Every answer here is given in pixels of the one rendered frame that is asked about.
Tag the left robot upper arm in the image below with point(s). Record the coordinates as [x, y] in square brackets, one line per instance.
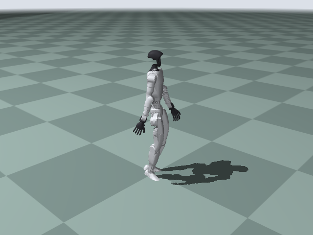
[164, 87]

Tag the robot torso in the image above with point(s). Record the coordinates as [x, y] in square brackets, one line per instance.
[157, 94]

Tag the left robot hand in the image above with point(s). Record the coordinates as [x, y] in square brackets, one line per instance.
[175, 112]

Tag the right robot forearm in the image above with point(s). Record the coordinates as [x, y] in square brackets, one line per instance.
[147, 107]

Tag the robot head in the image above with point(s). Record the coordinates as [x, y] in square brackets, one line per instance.
[155, 55]

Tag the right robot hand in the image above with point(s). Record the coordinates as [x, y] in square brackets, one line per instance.
[140, 126]

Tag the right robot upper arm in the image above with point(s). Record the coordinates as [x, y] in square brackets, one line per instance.
[151, 80]

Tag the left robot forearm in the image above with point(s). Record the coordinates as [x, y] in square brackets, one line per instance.
[167, 99]

